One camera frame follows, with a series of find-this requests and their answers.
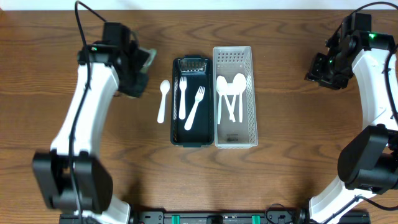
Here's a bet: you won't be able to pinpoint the white thick-handled spoon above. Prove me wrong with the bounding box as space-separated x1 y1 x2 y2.
157 80 170 123

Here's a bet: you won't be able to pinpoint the white thick-handled fork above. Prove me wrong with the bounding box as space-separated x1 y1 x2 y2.
178 77 187 119

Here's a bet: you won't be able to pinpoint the dark green plastic basket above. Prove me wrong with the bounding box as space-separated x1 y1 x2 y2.
170 55 215 147

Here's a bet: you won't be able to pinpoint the pale green fork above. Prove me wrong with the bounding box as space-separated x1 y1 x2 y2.
184 86 205 131

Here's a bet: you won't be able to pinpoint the white plastic spoon angled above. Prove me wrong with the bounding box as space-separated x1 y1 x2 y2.
216 76 230 111

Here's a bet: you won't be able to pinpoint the white plastic spoon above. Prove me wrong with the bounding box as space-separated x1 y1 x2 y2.
217 90 223 124
233 73 246 123

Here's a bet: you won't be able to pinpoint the clear perforated plastic basket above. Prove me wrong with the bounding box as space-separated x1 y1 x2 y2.
213 46 258 149

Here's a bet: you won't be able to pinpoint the white plastic spoon lowest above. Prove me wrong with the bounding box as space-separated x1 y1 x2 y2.
226 82 239 122

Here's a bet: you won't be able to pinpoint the teal green fork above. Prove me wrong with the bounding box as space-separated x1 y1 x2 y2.
140 47 157 73

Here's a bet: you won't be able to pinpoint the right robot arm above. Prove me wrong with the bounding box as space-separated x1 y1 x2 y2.
297 12 397 223

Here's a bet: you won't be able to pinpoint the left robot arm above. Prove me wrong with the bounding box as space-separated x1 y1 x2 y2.
32 22 156 223

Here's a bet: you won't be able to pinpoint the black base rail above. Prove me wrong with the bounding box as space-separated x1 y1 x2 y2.
59 207 371 224

